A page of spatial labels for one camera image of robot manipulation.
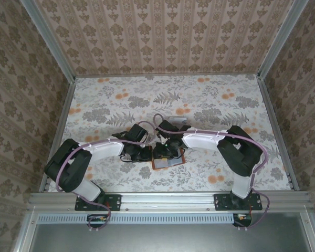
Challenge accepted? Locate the grey steel sheet panel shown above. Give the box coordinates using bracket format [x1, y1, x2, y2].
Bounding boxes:
[30, 223, 312, 252]

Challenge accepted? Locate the aluminium mounting rail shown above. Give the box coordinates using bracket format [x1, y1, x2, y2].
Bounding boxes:
[28, 191, 312, 211]

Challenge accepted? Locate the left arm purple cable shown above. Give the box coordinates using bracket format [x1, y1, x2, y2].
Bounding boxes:
[55, 121, 153, 229]

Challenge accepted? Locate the floral patterned table cover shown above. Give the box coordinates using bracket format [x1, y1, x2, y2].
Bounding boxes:
[46, 75, 292, 193]

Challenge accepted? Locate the black connector board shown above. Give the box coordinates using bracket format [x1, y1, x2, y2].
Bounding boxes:
[87, 214, 108, 228]
[233, 213, 253, 227]

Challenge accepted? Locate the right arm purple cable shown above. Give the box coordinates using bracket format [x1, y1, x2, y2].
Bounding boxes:
[153, 113, 270, 229]

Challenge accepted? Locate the grey slotted cable duct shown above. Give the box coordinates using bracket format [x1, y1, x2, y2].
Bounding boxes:
[37, 212, 253, 224]

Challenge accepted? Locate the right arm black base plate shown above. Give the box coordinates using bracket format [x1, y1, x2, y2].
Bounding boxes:
[214, 193, 263, 211]

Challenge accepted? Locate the aluminium frame bar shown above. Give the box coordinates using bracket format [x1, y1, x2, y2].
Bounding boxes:
[301, 209, 315, 252]
[10, 209, 39, 252]

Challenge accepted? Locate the brown leather card holder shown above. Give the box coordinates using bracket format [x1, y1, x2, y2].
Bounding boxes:
[151, 147, 186, 171]

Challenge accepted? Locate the aluminium upright frame post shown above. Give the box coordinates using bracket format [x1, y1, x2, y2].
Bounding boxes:
[19, 0, 77, 82]
[258, 0, 309, 79]

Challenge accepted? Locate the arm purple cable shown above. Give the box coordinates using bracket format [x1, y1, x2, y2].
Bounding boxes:
[55, 121, 153, 229]
[153, 113, 270, 229]

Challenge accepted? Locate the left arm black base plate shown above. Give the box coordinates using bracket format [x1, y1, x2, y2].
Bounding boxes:
[75, 194, 121, 212]

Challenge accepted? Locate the aluminium side rail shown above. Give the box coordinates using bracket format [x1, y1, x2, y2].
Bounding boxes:
[39, 78, 77, 192]
[257, 76, 300, 191]

